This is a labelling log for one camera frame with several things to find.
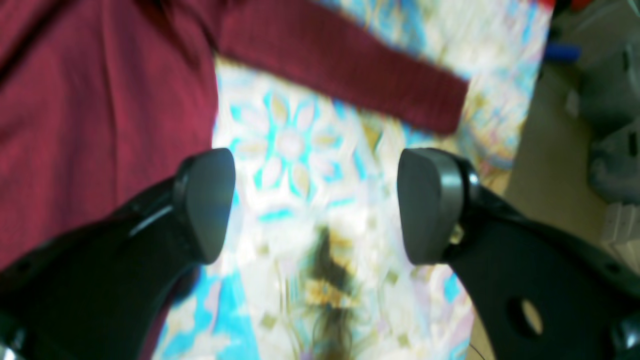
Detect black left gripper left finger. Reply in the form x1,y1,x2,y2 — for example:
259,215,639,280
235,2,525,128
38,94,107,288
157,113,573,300
0,148,236,360

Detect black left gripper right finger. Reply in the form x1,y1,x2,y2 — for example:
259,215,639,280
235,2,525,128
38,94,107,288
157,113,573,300
397,148,640,360

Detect patterned colourful tablecloth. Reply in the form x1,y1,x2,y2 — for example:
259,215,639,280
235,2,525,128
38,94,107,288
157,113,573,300
152,0,555,360

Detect dark red t-shirt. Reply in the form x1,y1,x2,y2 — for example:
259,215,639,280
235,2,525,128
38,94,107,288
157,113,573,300
0,0,471,360

